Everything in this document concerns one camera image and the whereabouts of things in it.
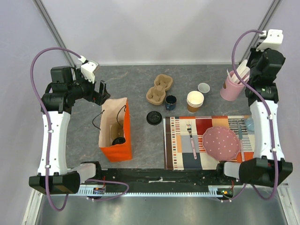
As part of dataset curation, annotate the stack of brown paper cups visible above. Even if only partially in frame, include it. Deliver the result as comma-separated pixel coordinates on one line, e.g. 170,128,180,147
187,91,204,113

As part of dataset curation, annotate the pink straw holder cup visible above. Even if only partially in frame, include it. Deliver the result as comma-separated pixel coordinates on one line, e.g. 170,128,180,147
220,70,245,101

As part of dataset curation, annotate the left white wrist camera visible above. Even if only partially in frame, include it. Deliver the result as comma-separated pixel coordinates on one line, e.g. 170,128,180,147
79,56,100,83

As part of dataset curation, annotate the dark blue ceramic mug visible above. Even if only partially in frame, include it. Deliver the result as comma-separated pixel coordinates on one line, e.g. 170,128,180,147
165,95,177,111

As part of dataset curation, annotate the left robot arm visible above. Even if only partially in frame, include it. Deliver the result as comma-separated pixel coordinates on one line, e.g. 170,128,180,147
29,61,110,195

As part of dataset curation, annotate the orange paper bag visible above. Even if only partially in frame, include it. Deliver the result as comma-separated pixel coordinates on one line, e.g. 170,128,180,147
98,97,132,162

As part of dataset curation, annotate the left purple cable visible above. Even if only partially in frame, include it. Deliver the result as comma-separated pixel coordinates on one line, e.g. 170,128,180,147
30,47,130,212

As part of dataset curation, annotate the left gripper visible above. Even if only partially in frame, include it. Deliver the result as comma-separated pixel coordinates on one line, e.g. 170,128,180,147
68,68,110,105

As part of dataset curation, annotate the grey slotted cable duct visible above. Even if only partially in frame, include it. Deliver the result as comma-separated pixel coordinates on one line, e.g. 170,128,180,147
75,185,229,198

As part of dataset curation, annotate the fork with pink handle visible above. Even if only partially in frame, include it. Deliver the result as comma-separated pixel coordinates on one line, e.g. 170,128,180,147
186,120,197,160

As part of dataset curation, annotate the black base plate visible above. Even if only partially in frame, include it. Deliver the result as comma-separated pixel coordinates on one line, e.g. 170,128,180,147
76,168,244,194

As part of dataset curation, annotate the bundle of white straws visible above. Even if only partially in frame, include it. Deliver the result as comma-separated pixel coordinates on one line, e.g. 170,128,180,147
231,60,250,84

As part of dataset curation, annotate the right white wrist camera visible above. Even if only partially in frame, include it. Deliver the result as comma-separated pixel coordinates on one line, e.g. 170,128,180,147
255,29,284,52

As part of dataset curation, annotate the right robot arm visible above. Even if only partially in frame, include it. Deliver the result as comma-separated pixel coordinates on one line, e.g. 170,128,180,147
214,47,293,188

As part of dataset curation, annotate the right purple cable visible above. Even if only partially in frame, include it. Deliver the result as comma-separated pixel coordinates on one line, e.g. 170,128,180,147
220,29,281,203

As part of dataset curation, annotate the black plastic coffee lid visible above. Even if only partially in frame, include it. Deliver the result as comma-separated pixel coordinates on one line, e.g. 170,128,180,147
112,137,126,146

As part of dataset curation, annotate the patterned colourful placemat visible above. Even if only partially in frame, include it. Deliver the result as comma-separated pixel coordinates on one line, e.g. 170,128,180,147
163,115,255,170

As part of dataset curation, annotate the purple cable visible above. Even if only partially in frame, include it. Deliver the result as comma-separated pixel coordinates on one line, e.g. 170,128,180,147
220,29,281,203
30,47,130,212

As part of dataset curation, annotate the light blue mug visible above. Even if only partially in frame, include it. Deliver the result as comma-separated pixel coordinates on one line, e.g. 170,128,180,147
245,116,255,132

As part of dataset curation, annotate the cardboard cup carrier stack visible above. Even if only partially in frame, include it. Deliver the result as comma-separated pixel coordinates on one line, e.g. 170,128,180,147
146,74,173,105

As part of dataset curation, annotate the pink dotted plate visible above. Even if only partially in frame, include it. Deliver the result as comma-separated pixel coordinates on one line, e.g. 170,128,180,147
202,127,240,161

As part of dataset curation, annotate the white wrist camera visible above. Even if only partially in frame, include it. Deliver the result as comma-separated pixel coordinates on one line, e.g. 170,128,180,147
79,56,100,83
255,29,284,52

